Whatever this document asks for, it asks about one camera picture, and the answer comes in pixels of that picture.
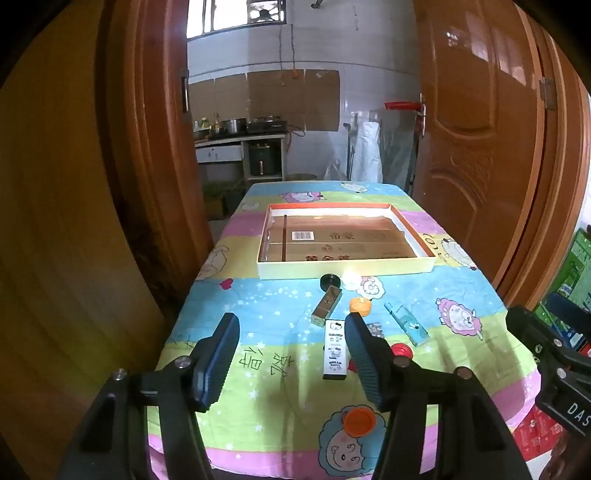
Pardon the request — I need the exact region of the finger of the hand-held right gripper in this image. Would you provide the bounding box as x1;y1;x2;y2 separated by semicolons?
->
505;306;568;370

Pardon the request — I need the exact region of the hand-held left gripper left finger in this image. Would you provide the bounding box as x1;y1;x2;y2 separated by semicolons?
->
60;313;241;480

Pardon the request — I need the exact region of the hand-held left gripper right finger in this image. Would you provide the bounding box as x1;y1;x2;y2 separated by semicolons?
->
344;313;532;480

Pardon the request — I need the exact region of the white cartoon print case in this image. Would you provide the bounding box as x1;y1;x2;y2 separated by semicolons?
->
322;318;348;380

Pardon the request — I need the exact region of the teal and white small box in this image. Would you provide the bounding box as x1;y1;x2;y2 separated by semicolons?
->
384;301;429;348

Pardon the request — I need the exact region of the gold lipstick box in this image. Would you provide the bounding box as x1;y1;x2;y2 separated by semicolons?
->
310;286;342;328

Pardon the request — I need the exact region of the shallow cardboard box tray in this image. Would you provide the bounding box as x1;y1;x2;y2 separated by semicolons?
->
256;202;436;281

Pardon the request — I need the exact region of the red printed carton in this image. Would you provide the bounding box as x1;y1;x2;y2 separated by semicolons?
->
512;406;571;462

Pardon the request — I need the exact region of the green printed carton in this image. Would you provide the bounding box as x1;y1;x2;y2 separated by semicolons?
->
533;226;591;356

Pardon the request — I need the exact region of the cartoon sheep print tablecloth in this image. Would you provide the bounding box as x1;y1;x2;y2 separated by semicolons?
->
154;181;543;478

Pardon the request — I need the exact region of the wooden door jamb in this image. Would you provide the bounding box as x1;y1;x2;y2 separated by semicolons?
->
95;0;215;319
499;0;591;310

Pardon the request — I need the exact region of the brown wooden door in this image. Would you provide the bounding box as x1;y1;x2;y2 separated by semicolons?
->
411;0;555;296

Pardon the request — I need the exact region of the white woven sack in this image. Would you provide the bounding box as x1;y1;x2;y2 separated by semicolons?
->
351;121;384;182

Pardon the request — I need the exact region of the dark air fryer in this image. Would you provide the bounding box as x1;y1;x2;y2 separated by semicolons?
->
249;142;281;177

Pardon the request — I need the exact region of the white kitchen counter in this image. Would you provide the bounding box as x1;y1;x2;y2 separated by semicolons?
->
194;131;287;183

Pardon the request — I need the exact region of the metal door hinge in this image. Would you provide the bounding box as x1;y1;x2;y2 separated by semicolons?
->
539;78;557;110

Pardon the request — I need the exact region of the black gas stove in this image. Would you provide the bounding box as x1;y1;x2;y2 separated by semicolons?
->
247;119;288;134

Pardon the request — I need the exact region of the window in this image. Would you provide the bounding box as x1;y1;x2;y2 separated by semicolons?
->
187;0;287;40

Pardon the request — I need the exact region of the exhaust fan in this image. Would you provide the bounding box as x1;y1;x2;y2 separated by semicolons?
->
247;0;287;25

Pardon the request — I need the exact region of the brown cardboard wall lining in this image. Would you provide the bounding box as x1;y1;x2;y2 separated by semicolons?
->
188;69;341;132

